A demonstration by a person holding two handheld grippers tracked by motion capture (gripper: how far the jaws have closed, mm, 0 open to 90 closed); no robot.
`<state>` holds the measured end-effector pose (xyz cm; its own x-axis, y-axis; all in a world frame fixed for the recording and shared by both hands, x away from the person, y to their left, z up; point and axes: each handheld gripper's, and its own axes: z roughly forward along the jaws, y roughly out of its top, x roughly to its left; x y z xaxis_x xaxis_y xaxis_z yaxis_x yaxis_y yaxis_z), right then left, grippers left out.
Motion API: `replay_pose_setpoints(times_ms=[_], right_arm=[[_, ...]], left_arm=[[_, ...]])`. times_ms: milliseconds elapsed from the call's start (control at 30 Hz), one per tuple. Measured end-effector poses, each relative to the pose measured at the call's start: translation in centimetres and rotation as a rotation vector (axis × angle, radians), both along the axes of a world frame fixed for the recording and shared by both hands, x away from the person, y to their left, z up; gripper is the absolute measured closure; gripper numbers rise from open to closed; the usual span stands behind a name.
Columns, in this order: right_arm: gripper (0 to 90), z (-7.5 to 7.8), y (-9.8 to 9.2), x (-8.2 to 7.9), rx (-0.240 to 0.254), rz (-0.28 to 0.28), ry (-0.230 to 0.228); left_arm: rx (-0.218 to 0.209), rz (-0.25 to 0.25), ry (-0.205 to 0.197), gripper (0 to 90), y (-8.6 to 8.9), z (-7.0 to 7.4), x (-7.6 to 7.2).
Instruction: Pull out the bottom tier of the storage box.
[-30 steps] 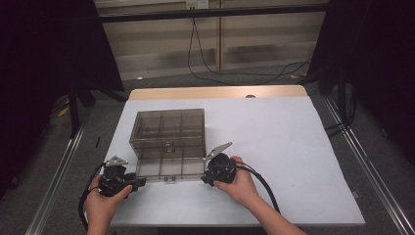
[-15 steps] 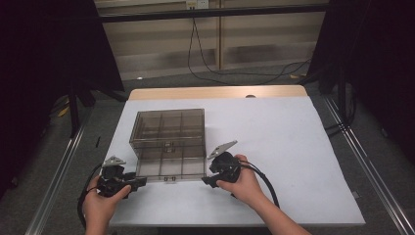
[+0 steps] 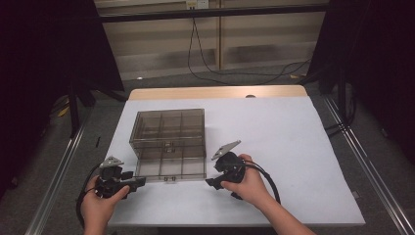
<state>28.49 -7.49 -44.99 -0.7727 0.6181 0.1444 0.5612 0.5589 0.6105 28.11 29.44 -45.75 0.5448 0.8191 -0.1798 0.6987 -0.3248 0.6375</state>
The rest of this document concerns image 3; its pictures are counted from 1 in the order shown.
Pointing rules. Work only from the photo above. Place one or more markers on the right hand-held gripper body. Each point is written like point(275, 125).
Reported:
point(230, 166)

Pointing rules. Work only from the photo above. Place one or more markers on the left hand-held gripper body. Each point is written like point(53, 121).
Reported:
point(111, 182)

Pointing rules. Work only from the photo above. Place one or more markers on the transparent brown drawer cabinet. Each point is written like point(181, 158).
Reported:
point(169, 125)

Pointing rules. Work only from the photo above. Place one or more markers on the person's right hand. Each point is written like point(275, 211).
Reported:
point(251, 186)

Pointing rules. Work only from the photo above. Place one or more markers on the person's left hand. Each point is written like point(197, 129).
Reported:
point(98, 209)

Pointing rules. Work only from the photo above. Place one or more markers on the small black floor object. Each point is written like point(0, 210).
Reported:
point(98, 141)

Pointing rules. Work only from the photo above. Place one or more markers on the white table mat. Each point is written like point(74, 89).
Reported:
point(277, 147)

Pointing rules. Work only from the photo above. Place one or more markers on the black table grommet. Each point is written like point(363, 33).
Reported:
point(250, 96)

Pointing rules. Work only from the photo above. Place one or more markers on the yellow floor tape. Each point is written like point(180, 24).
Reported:
point(63, 111)
point(295, 76)

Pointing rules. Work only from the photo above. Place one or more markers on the black curtain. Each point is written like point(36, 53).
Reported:
point(375, 49)
point(39, 65)

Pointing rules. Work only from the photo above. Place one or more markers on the aluminium floor rail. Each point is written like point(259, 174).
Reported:
point(375, 173)
point(55, 182)

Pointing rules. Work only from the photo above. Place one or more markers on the black horizontal frame bar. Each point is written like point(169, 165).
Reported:
point(212, 13)

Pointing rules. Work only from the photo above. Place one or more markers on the white wall power outlet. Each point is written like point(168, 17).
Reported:
point(197, 4)

